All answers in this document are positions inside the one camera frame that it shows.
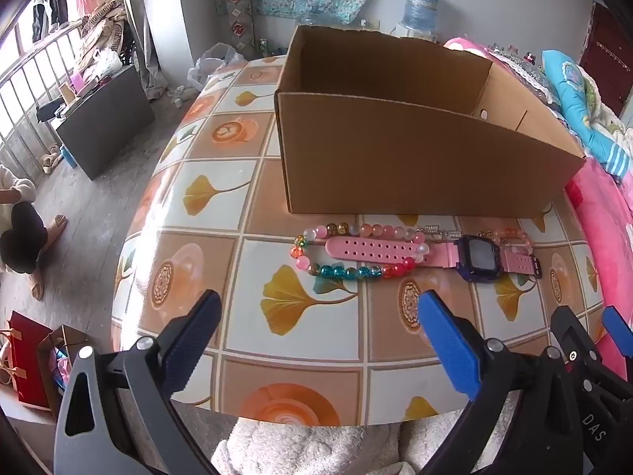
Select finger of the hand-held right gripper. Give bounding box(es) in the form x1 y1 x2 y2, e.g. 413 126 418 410
550 304 629 475
601 307 633 357

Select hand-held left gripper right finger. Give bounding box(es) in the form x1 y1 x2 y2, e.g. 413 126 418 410
418 291 589 475

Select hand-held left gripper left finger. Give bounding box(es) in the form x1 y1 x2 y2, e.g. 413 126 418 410
53 289 223 475

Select pink strap purple watch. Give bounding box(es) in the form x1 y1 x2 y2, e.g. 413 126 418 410
324 235 542 285

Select peach bead bracelet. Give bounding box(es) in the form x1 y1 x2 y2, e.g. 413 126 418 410
477 226 537 258

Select multicolour bead bracelet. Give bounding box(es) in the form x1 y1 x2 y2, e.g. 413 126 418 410
292 222 431 282

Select brown cardboard box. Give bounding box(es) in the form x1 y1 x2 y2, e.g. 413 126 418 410
274 24 588 219

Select brown gift bag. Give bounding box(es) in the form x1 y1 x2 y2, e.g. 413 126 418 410
36 325 95 407

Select red gift bag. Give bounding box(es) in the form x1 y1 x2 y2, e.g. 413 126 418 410
0 311 55 411

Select white fluffy garment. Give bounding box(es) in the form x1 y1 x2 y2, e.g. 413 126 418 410
210 416 463 475

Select pair of sandals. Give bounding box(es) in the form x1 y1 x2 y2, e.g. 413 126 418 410
41 143 63 175

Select black cabinet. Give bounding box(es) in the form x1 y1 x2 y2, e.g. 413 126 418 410
54 64 156 181

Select blue quilt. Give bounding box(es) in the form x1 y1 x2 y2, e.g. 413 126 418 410
541 49 633 179

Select lace trimmed patterned pillow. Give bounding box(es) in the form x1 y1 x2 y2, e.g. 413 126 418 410
489 47 559 105

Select dark red door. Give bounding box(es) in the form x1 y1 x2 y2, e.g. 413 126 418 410
578 2 633 114

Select white plastic bag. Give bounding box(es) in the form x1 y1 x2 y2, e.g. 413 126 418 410
187 42 248 92

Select metal window railing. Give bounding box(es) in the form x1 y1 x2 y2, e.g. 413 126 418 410
0 10 100 184

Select grey curtain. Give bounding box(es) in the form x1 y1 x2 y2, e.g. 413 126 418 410
121 0 169 102

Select pile of woven bags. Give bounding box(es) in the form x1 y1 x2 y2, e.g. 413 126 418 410
79 0 139 85

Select grey patterned cushion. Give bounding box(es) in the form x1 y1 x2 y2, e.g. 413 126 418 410
220 0 255 53

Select blue water jug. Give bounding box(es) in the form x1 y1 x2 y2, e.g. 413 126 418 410
400 0 442 33

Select dark hanging clothes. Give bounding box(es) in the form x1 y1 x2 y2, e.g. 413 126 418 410
32 0 68 43

